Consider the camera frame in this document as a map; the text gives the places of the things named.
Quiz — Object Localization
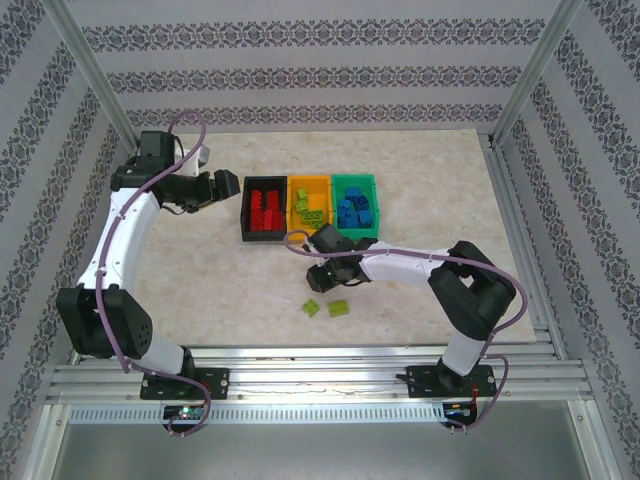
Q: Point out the black plastic bin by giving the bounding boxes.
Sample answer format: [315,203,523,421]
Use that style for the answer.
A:
[240,174,292,244]

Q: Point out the metal bottom shelf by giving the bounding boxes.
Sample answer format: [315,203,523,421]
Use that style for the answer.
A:
[39,403,614,480]

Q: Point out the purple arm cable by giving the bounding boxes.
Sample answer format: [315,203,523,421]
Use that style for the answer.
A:
[283,229,530,437]
[95,109,212,439]

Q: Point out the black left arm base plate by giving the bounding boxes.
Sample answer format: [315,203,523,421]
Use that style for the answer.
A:
[139,367,230,401]

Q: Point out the slotted grey cable duct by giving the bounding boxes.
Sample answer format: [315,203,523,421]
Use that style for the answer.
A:
[67,403,446,425]

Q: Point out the green plastic bin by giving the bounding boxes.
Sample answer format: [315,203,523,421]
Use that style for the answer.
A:
[329,172,382,241]

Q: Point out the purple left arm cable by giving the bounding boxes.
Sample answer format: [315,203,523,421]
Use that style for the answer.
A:
[95,109,212,439]

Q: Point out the aluminium side rail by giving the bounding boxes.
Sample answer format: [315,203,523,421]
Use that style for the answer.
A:
[482,134,569,359]
[69,144,141,364]

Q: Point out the aluminium cross rail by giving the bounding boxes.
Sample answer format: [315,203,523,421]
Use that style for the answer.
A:
[47,344,591,404]

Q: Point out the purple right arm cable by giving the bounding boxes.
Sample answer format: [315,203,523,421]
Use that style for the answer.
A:
[283,229,530,437]

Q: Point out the aluminium frame post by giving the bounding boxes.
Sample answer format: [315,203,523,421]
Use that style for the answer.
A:
[42,0,140,149]
[487,0,589,150]

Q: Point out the yellow plastic bin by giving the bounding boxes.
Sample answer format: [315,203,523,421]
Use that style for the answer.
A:
[285,174,335,241]

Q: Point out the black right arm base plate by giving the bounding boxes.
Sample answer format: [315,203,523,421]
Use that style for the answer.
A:
[407,364,496,400]

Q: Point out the controller board with green light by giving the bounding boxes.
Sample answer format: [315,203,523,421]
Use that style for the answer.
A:
[163,404,207,422]

